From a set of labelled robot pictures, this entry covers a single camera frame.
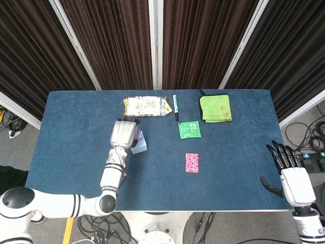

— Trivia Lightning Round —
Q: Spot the pink white patterned card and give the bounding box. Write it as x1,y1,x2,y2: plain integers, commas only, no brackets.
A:
185,152,200,173

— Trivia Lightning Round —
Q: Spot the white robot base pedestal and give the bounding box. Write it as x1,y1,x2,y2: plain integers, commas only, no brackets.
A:
121,212,193,244

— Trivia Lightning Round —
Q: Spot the green sachet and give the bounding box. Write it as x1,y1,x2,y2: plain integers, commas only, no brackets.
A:
178,120,202,140

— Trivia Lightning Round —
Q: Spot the yellow floor tape strip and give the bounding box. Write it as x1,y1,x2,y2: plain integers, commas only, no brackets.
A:
62,216,75,244

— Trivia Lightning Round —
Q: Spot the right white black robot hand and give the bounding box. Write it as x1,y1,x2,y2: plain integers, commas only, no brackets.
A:
260,140,317,207

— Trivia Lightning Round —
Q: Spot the white partition frame post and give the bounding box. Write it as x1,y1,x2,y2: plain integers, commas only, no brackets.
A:
148,0,164,90
218,0,270,89
278,90,325,129
48,0,103,91
0,90,43,130

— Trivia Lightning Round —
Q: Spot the white table frame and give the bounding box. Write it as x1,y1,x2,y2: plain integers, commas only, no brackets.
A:
115,209,293,214

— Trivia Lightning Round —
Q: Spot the green white marker pen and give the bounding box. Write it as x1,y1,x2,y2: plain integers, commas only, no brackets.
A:
173,95,180,121

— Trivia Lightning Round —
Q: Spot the black fabric bundle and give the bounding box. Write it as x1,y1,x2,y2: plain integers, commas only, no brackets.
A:
0,165,29,195

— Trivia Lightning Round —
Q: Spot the black power strip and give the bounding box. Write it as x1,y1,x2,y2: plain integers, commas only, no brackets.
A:
297,151,325,161

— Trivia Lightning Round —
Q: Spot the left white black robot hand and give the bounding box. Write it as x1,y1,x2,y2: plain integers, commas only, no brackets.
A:
109,117,142,148

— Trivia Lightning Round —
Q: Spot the blue fabric table cover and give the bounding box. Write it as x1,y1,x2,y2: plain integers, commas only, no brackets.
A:
25,89,293,212

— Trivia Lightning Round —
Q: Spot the brown pleated curtain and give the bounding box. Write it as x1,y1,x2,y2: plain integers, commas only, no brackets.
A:
162,0,265,90
224,0,325,121
59,0,153,90
0,0,96,120

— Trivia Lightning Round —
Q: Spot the folded lime green cloth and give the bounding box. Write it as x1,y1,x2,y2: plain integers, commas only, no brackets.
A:
198,89,233,124

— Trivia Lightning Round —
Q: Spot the black floor cable bundle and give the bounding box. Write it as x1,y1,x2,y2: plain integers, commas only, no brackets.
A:
191,212,216,244
284,104,325,153
0,105,27,134
77,212,139,244

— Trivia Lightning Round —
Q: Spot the yellow white snack packet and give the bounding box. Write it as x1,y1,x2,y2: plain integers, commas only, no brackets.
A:
123,95,173,118

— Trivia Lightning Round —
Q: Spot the large light blue cube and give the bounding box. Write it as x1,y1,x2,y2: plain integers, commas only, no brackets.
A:
130,131,148,155

